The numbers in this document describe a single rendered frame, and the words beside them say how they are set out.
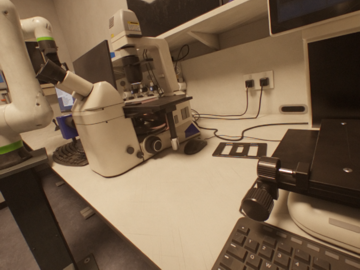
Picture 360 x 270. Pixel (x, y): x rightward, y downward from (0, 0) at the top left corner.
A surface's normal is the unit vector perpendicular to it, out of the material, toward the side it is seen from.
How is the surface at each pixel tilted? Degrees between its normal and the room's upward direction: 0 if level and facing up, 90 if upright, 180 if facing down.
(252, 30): 90
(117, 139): 90
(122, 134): 90
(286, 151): 0
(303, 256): 5
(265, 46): 90
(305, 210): 51
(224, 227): 0
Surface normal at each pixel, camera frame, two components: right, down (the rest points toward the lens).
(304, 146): -0.18, -0.95
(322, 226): -0.68, 0.01
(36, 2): 0.73, 0.03
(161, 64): -0.62, 0.46
